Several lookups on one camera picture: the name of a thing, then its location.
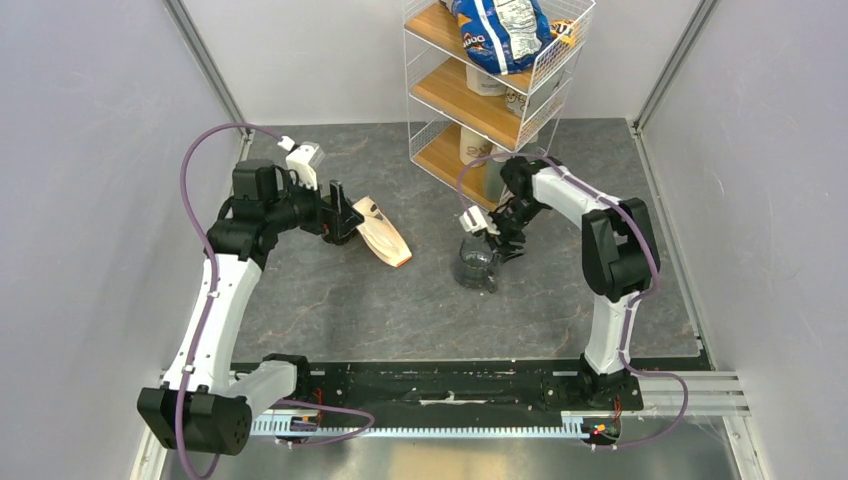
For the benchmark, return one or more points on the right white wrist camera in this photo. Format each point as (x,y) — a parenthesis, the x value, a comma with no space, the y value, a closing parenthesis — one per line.
(474,220)

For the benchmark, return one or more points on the aluminium frame rail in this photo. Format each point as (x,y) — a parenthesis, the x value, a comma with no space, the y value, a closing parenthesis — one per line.
(681,50)
(191,34)

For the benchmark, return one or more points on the white wire wooden shelf rack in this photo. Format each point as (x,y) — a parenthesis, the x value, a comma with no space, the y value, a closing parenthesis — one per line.
(439,103)

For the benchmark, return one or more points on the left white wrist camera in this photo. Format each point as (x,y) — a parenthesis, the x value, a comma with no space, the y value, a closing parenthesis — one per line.
(302,159)

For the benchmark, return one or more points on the aluminium frame rail right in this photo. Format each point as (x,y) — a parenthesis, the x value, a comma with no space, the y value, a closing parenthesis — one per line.
(681,50)

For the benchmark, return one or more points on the white slotted cable duct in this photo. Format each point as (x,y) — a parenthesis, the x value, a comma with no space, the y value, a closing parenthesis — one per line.
(293,425)

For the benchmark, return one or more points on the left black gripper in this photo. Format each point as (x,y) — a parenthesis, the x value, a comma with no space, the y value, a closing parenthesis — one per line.
(316,223)

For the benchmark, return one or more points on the white cup middle shelf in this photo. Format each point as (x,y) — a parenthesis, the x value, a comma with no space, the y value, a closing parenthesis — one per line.
(483,84)

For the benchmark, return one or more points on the dark green coffee dripper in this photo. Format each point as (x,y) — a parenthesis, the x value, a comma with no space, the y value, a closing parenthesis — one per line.
(338,221)

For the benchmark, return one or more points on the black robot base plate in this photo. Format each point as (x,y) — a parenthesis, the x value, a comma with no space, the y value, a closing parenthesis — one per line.
(455,394)

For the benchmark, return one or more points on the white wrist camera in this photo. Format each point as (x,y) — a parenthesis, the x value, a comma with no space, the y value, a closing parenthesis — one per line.
(474,220)
(302,159)

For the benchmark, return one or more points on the green translucent bottle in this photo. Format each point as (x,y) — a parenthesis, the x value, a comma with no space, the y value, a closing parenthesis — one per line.
(493,183)

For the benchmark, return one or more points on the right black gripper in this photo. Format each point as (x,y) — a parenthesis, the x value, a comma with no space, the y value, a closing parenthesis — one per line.
(501,245)

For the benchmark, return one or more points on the printed paper cup middle shelf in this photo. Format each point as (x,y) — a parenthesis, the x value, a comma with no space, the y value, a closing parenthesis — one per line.
(515,102)

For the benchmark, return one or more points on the coffee filter pack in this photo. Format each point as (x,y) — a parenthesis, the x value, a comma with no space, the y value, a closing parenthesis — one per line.
(380,235)

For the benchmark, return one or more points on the blue Doritos chip bag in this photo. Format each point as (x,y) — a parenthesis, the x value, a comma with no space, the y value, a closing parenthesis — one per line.
(501,36)

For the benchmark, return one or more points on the white paper cup bottom shelf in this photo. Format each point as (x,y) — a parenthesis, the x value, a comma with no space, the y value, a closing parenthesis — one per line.
(472,146)

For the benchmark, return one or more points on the orange M&M candy bag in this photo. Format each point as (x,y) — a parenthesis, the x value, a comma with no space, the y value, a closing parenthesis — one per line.
(564,31)

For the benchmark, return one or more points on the aluminium frame rail left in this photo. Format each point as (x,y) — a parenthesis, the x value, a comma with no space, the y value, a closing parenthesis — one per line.
(191,34)

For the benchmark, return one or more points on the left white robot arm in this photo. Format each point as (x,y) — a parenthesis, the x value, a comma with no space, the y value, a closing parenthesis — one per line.
(197,406)

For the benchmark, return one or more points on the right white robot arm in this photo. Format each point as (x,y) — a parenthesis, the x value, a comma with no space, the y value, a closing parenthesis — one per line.
(619,262)

